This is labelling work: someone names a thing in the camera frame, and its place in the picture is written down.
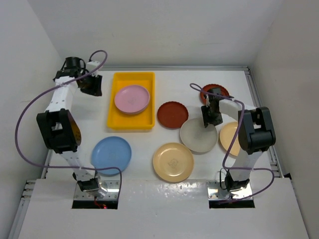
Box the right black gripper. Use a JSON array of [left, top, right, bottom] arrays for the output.
[[202, 105, 223, 127]]

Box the white plate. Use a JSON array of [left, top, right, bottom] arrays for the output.
[[180, 118, 218, 153]]

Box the pink plate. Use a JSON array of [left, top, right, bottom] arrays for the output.
[[114, 85, 150, 115]]

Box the blue plate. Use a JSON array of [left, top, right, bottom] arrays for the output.
[[91, 136, 132, 172]]

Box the purple plate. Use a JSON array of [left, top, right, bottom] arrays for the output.
[[119, 100, 149, 115]]

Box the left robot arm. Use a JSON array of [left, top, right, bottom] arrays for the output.
[[36, 57, 107, 198]]

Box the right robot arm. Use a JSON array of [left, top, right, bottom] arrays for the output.
[[201, 88, 276, 191]]

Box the yellow plastic bin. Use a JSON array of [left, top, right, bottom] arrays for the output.
[[107, 72, 155, 130]]

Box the tan plate right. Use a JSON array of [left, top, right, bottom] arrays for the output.
[[219, 122, 241, 156]]

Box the tan plate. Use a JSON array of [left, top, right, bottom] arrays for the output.
[[219, 122, 241, 156], [153, 142, 194, 183]]

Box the red plate far right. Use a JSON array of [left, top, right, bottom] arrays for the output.
[[200, 84, 229, 104]]

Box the red plate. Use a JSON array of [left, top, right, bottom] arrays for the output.
[[157, 101, 189, 129], [200, 84, 229, 104]]

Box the red plate centre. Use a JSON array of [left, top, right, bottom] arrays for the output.
[[157, 101, 189, 129]]

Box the tan plate front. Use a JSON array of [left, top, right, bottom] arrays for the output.
[[153, 142, 194, 183]]

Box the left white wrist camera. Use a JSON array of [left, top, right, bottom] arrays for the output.
[[86, 61, 100, 71]]

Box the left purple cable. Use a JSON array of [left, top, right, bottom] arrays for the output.
[[14, 49, 123, 197]]

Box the purple cable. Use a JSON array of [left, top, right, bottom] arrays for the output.
[[189, 83, 275, 203], [14, 49, 123, 197]]

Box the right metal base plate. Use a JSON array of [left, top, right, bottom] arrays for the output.
[[206, 180, 253, 202]]

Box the metal base plate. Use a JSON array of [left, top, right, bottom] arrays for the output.
[[73, 180, 120, 201], [206, 180, 253, 202]]

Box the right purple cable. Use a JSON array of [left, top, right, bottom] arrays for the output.
[[189, 83, 275, 203]]

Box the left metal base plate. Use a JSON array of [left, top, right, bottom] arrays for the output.
[[73, 180, 120, 201]]

